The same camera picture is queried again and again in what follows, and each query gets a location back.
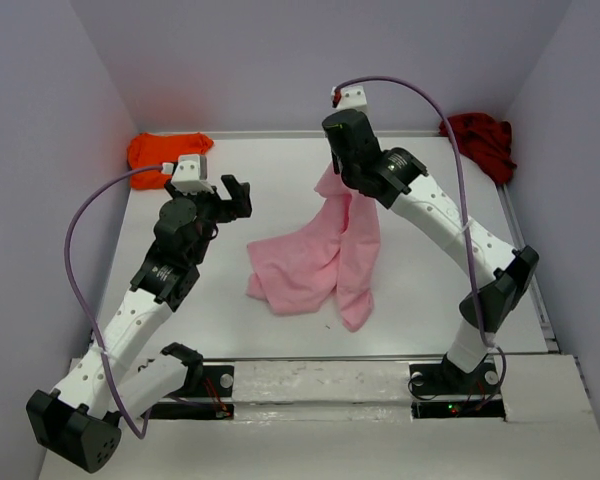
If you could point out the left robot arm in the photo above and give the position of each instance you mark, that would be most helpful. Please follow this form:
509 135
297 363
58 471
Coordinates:
79 419

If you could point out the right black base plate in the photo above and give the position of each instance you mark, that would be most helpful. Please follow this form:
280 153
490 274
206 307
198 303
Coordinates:
436 398

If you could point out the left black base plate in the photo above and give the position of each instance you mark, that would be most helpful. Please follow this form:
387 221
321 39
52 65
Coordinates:
204 397

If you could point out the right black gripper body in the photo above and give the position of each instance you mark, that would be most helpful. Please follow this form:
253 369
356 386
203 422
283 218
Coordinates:
338 163

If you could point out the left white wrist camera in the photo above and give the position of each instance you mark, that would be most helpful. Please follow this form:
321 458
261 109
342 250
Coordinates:
189 174

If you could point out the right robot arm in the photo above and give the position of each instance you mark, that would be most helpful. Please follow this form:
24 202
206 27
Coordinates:
499 273

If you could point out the pink t shirt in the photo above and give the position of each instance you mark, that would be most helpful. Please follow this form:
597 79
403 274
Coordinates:
333 255

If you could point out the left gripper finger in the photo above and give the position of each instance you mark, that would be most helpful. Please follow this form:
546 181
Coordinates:
231 211
238 191

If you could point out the dark red t shirt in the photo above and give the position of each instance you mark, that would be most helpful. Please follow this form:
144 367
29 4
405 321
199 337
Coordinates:
487 142

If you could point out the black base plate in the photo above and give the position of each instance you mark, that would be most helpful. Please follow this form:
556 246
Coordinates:
204 397
436 398

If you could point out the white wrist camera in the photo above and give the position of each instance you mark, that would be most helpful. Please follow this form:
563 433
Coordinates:
350 97
189 174

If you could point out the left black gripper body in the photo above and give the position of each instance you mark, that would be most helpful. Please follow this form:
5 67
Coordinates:
225 204

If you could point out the orange t shirt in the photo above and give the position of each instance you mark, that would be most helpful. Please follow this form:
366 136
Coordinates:
147 150

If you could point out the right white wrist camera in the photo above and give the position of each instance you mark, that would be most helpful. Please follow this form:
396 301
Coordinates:
350 97

